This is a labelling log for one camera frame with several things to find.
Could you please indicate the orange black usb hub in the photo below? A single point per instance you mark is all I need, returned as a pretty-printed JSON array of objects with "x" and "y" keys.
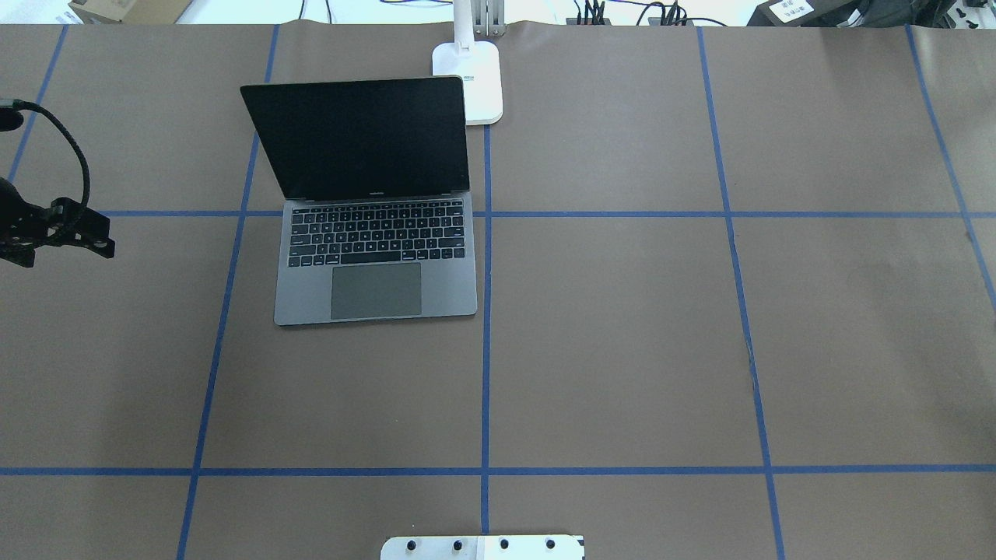
[{"x": 588, "y": 14}]

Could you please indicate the dark brown box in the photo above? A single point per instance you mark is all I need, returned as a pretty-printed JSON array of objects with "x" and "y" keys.
[{"x": 802, "y": 13}]

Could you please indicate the cardboard box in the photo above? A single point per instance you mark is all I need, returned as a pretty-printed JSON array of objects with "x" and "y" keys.
[{"x": 152, "y": 12}]

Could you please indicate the white desk lamp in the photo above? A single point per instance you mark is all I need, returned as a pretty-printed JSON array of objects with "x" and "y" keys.
[{"x": 475, "y": 62}]

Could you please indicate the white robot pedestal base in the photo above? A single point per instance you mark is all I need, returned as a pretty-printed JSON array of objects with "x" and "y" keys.
[{"x": 514, "y": 546}]

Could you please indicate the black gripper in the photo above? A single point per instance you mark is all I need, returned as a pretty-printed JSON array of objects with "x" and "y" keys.
[{"x": 15, "y": 211}]

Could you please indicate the grey laptop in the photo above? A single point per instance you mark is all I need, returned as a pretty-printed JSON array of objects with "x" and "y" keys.
[{"x": 377, "y": 215}]

